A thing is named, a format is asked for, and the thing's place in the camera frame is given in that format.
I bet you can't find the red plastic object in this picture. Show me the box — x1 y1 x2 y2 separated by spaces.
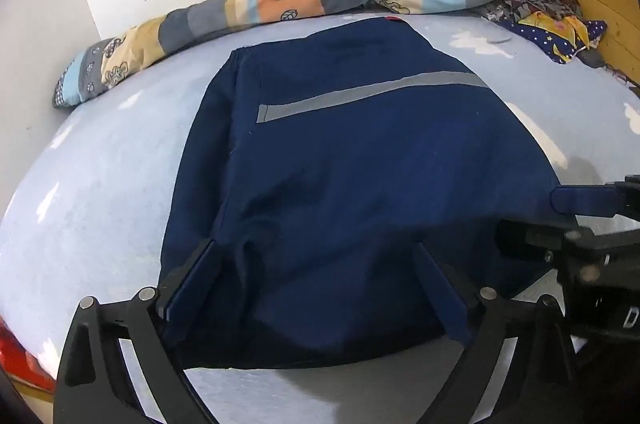
0 318 57 394

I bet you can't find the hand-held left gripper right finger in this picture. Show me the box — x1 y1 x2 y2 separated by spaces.
414 241 597 424

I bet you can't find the navy garment with grey stripe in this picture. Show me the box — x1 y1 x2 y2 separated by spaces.
159 17 577 371

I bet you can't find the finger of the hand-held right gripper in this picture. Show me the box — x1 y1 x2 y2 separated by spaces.
495 219 598 266
549 175 640 221

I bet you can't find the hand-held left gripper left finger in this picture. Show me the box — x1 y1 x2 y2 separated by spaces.
54 238 221 424

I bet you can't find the navy yellow star-print cloth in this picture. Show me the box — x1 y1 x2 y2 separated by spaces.
505 7 609 66

